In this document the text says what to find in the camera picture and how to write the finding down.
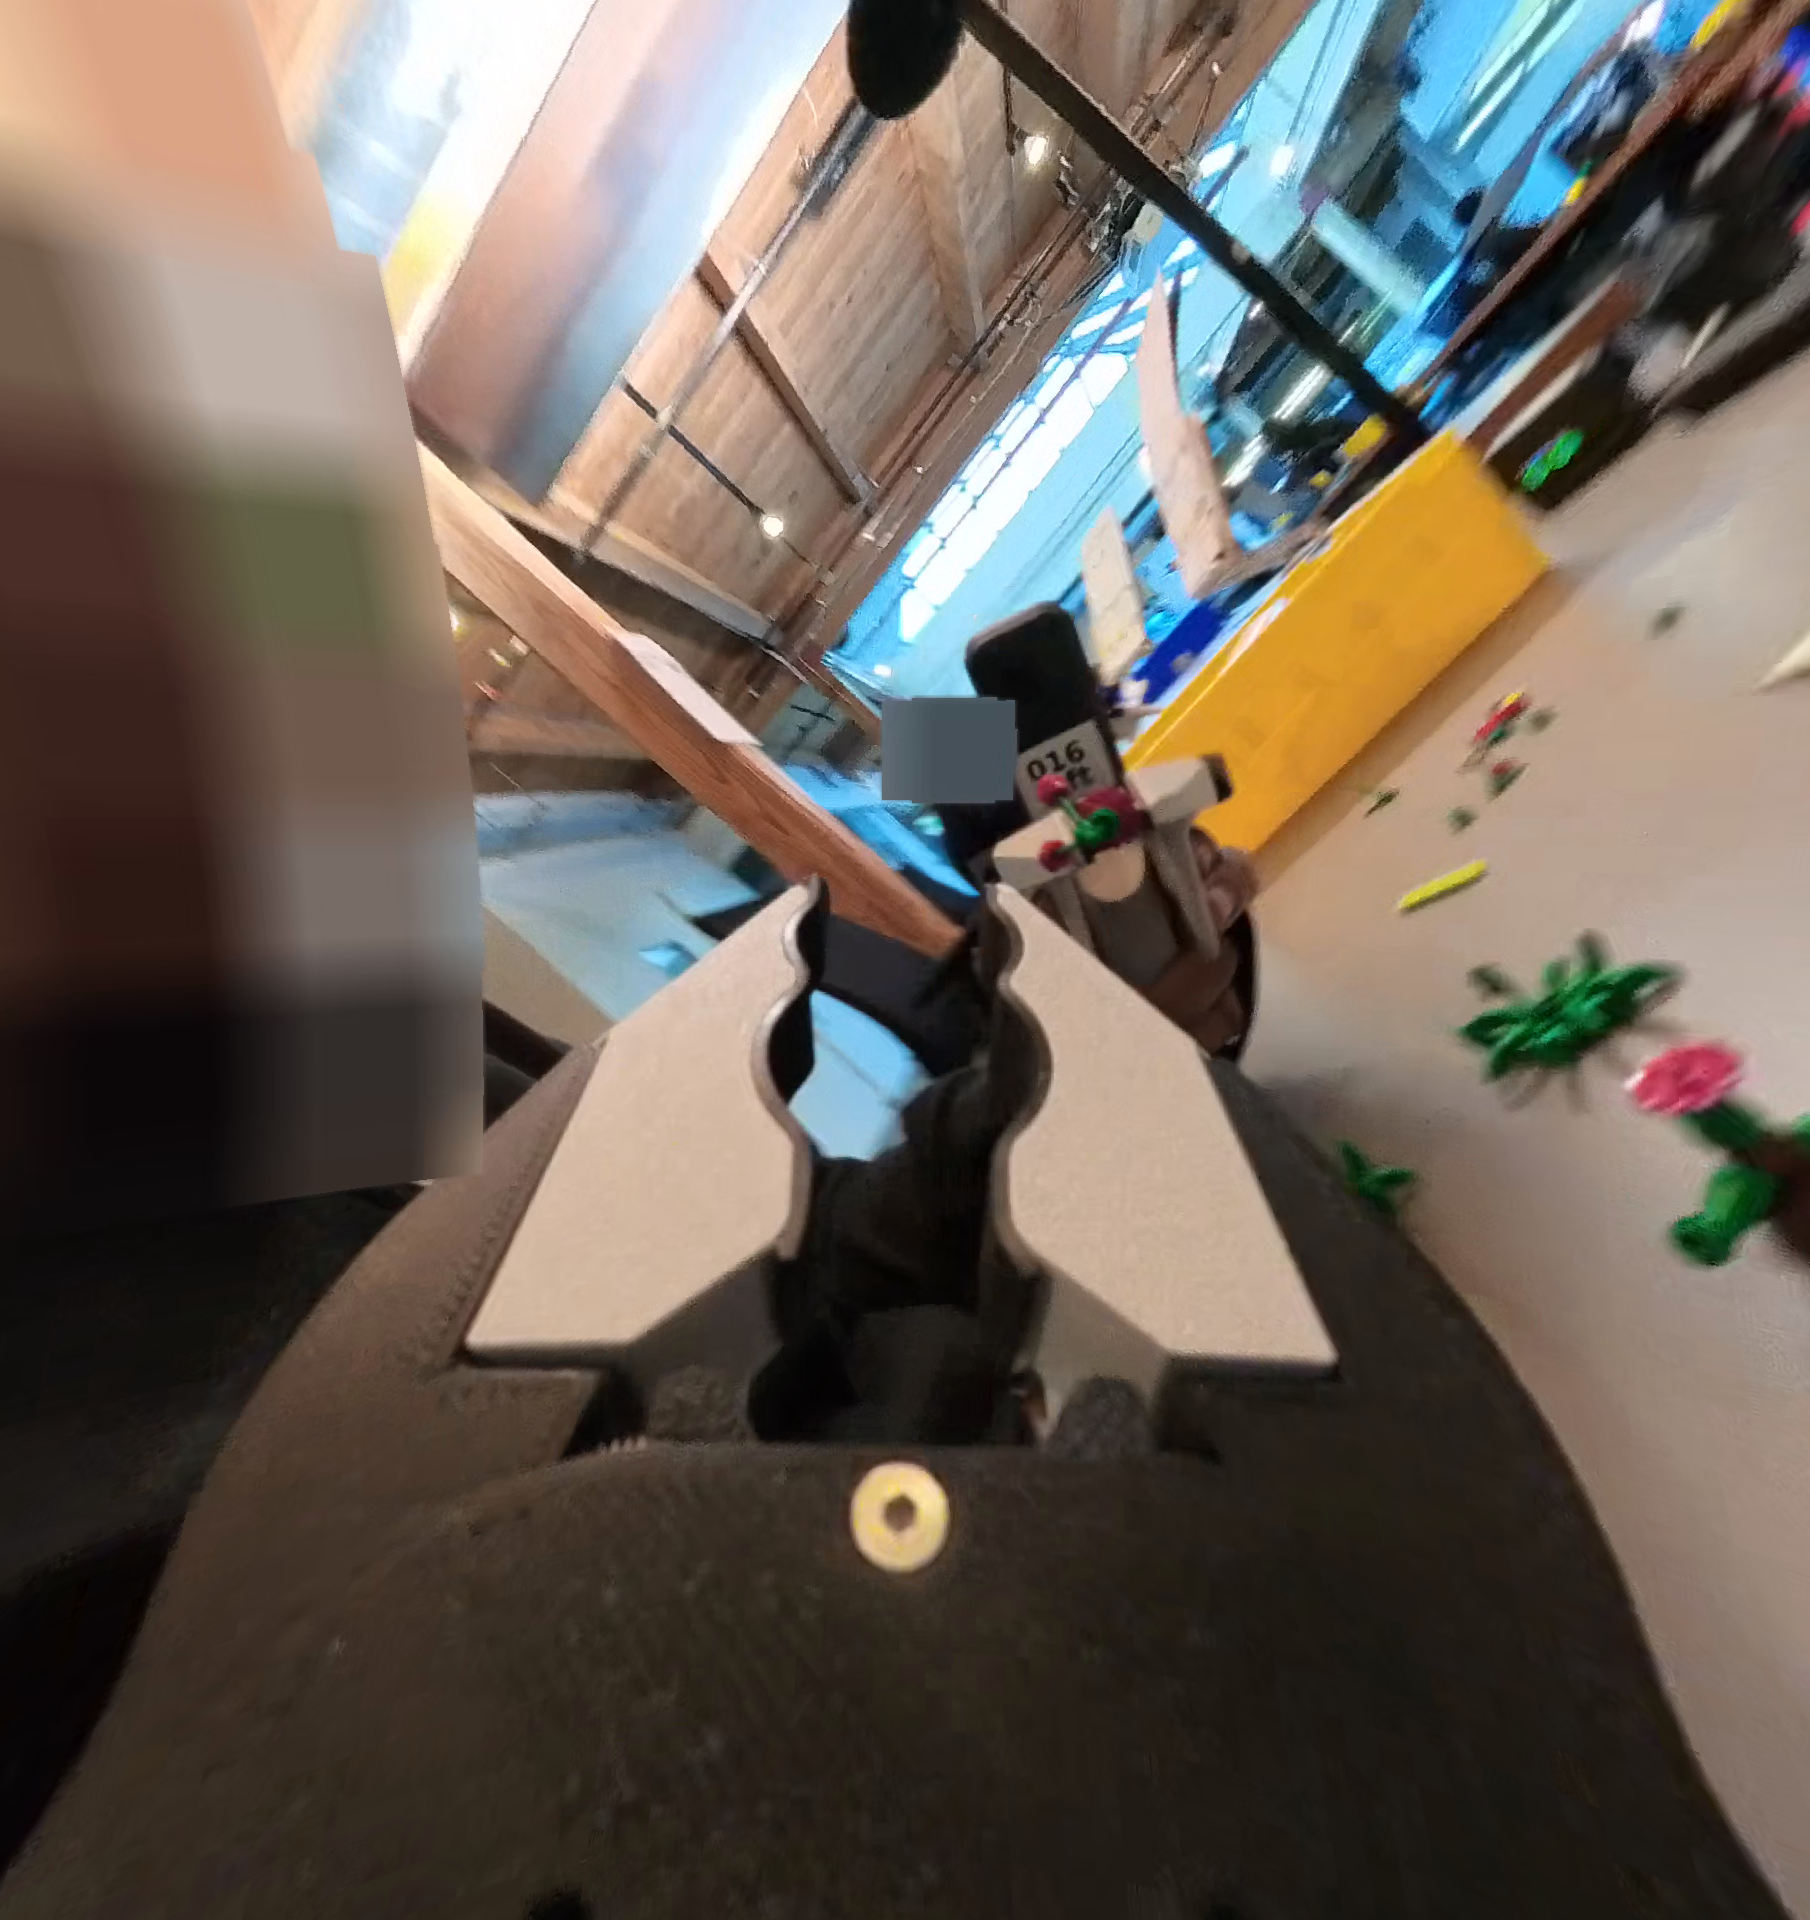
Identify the yellow-green flat toy plate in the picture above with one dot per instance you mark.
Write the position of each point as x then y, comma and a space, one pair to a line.
1438, 884

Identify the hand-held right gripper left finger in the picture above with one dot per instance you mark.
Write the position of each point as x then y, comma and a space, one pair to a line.
650, 1204

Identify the wooden post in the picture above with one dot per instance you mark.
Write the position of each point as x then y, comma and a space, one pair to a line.
665, 709

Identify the black pole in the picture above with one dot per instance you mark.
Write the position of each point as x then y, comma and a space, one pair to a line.
1147, 168

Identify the yellow storage bin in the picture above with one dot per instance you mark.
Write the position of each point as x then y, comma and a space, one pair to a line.
1343, 649

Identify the red yellow toy flower cluster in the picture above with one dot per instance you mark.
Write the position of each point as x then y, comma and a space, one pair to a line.
1504, 721

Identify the white paper notice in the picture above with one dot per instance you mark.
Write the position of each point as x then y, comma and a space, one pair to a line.
686, 688

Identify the green plant with pink flowers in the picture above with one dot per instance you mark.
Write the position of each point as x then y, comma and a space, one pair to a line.
1565, 1016

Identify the person's black jacket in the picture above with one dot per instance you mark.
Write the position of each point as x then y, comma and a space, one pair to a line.
876, 1277

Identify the person's left hand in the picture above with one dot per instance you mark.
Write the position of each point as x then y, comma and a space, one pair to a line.
1220, 959

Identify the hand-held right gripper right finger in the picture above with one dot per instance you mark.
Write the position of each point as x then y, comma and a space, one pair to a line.
1147, 1204

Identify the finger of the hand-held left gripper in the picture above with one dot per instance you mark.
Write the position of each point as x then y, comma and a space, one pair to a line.
1034, 884
1181, 797

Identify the brown-base toy plant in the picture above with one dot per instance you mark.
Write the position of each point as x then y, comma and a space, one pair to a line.
1750, 1152

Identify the black charger box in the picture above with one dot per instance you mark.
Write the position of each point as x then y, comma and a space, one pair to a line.
1574, 419

